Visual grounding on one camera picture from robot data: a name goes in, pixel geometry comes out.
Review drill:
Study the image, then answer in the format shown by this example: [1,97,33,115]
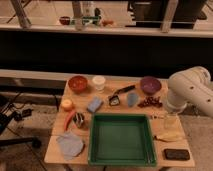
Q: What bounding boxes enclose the clear glass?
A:
[164,113,177,130]

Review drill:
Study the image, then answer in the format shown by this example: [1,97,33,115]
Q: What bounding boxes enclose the red chili pepper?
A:
[63,110,76,131]

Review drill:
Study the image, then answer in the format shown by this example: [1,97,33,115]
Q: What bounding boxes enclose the grey-blue cloth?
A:
[56,132,84,160]

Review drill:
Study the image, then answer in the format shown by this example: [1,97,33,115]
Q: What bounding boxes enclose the small metal fork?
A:
[150,115,164,119]

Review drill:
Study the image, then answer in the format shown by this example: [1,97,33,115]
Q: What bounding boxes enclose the yellow round fruit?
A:
[61,99,73,111]

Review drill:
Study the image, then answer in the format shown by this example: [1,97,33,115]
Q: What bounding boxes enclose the blue sponge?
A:
[87,97,103,113]

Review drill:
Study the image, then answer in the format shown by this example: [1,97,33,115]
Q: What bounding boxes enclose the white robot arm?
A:
[163,66,213,118]

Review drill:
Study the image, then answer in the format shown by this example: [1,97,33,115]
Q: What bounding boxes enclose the green plastic tray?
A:
[88,114,157,167]

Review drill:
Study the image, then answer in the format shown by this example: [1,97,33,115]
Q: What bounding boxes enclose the purple bowl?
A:
[140,76,162,95]

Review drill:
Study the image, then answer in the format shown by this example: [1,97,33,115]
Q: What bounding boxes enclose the red-orange bowl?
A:
[68,75,88,93]

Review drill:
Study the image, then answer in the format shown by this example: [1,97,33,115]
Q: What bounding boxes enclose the yellow banana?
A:
[154,131,183,142]

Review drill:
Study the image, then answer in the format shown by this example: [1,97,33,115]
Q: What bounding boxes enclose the white cup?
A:
[92,75,106,91]

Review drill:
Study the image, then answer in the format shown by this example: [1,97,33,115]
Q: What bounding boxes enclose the black rectangular block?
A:
[164,149,190,161]

